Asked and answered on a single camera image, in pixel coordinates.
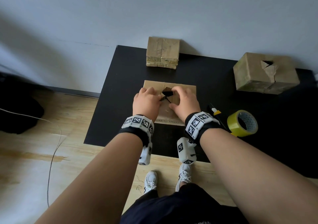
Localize black marker wristband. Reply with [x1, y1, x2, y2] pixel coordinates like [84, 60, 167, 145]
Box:
[184, 112, 222, 143]
[118, 115, 155, 147]

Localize thin grey floor cable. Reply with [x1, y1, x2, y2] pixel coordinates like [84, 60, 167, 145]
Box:
[0, 108, 63, 208]

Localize black yellow utility knife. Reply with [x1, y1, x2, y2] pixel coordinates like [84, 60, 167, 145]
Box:
[208, 104, 228, 130]

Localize wide cardboard box torn flap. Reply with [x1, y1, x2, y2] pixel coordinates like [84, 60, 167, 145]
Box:
[233, 52, 300, 95]

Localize white right sneaker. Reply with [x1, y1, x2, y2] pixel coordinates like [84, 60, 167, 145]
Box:
[175, 163, 192, 192]

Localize person's right hand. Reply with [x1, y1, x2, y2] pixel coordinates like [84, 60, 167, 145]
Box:
[168, 86, 201, 123]

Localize black shorts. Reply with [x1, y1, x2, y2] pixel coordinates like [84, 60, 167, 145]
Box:
[120, 183, 249, 224]

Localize white left sneaker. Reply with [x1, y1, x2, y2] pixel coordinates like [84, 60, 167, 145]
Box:
[143, 171, 158, 194]

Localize person's right forearm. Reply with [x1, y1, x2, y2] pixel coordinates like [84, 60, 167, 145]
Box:
[200, 128, 318, 224]

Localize thin black thread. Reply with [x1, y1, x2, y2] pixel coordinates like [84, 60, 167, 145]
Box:
[135, 175, 144, 194]

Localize person's left hand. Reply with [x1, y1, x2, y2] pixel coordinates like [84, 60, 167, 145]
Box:
[132, 87, 162, 122]

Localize small cardboard box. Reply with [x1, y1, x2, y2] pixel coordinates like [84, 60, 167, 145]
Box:
[146, 36, 181, 69]

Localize yellow tape roll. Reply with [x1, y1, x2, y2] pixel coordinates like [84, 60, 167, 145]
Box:
[227, 110, 259, 138]

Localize white sneaker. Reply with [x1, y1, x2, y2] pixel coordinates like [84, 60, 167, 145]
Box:
[175, 163, 192, 192]
[143, 171, 158, 194]

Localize person's left forearm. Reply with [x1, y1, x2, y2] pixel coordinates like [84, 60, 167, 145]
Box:
[34, 132, 143, 224]

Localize tall cardboard box square hole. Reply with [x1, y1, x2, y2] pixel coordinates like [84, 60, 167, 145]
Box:
[143, 80, 197, 127]

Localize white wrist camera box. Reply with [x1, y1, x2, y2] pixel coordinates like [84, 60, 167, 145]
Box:
[138, 143, 152, 166]
[177, 137, 197, 165]

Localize black bag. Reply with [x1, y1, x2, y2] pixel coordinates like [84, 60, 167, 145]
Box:
[0, 72, 45, 135]

